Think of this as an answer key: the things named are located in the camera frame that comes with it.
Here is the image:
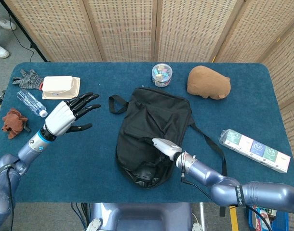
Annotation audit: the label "cream plastic lunch box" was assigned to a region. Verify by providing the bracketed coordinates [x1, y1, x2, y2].
[41, 76, 81, 100]

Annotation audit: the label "clear jar of coloured chalk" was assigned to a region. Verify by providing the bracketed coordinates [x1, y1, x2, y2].
[151, 63, 173, 87]

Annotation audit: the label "rattan folding screen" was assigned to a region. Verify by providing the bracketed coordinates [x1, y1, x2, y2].
[3, 0, 294, 231]

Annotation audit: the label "blue-grey robot torso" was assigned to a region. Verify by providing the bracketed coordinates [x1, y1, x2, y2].
[85, 202, 203, 231]

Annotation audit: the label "white table leg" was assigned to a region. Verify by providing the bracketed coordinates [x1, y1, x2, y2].
[199, 202, 207, 231]

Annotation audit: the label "wrapped pack of tissue packets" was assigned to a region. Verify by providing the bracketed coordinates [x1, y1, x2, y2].
[218, 128, 292, 173]

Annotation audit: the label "grey knit glove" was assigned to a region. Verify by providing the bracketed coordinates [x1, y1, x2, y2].
[12, 69, 44, 90]

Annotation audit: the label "black cables under table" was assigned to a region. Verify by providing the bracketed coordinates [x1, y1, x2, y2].
[70, 202, 90, 231]

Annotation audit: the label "brown capybara plush toy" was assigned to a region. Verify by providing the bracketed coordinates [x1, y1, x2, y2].
[187, 65, 232, 100]

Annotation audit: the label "blue box with printed packs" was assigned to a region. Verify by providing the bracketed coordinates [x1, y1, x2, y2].
[245, 205, 290, 231]

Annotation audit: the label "brown crumpled cloth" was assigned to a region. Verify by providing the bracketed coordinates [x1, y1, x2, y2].
[1, 107, 31, 140]

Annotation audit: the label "blue table cover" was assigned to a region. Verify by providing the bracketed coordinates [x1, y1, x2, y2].
[0, 62, 294, 204]

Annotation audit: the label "black backpack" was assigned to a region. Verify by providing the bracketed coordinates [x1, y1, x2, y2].
[108, 87, 228, 217]

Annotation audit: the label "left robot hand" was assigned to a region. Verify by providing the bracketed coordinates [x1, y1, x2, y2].
[44, 92, 101, 135]

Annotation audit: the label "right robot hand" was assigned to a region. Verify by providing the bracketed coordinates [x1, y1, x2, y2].
[151, 137, 183, 161]

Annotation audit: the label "clear plastic water bottle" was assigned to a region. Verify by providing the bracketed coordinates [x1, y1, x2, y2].
[16, 89, 48, 118]

